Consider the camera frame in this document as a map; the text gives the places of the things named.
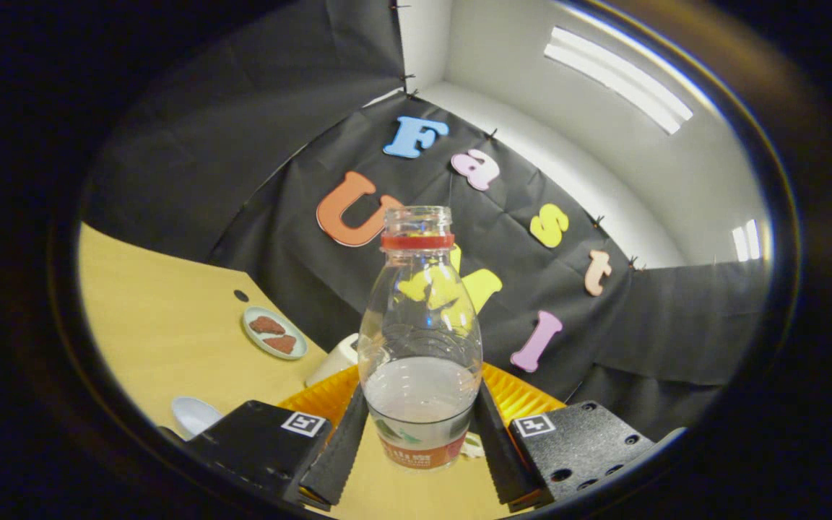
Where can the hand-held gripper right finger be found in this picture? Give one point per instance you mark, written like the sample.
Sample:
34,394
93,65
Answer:
506,455

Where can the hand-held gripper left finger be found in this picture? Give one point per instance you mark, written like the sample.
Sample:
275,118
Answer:
340,455

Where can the clear juice bottle red label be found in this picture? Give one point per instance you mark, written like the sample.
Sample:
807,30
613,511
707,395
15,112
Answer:
419,347

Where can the white cup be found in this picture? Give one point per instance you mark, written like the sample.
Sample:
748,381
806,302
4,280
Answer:
196,415

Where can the white toaster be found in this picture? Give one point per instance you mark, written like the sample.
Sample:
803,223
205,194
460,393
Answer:
336,357

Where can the brown food piece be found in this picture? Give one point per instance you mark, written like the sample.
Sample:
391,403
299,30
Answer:
266,325
281,344

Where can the small pale green plate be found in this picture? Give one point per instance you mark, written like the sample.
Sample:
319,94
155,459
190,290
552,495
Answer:
250,336

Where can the wooden table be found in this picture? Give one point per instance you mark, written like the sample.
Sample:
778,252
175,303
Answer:
163,325

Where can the small ceiling light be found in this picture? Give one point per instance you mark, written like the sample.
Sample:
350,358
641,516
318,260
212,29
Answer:
746,240

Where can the long ceiling light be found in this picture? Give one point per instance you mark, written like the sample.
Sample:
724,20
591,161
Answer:
618,79

